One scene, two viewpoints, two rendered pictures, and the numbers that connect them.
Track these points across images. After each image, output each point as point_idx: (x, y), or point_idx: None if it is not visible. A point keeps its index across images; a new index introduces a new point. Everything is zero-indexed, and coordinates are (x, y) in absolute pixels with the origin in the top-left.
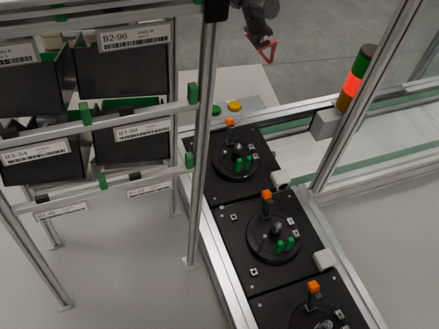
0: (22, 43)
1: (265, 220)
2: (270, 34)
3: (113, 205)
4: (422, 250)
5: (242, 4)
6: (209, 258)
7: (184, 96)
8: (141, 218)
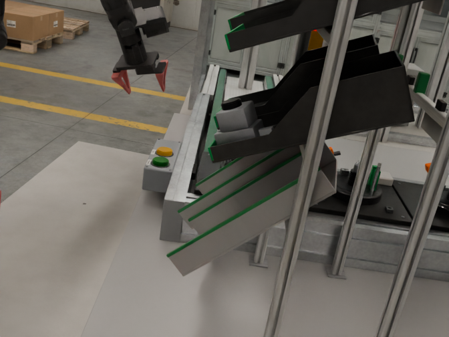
0: None
1: (337, 182)
2: (158, 56)
3: (226, 302)
4: None
5: (137, 26)
6: (359, 233)
7: (77, 196)
8: (258, 287)
